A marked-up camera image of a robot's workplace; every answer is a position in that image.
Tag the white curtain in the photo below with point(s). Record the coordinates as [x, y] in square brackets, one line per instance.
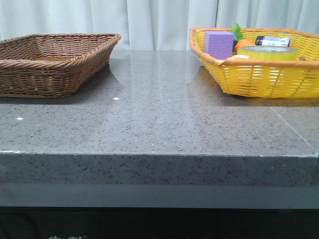
[154, 25]

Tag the yellow woven basket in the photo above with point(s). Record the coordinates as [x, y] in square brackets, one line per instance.
[265, 78]

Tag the yellow tape roll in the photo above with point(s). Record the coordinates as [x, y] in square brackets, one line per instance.
[269, 52]

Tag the purple foam block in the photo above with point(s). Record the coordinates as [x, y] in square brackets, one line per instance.
[218, 44]

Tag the brown wicker basket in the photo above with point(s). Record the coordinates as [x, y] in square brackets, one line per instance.
[52, 65]

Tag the dark labelled can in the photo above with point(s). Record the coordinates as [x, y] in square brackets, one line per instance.
[273, 41]

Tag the orange toy carrot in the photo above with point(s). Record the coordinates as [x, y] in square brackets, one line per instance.
[239, 41]

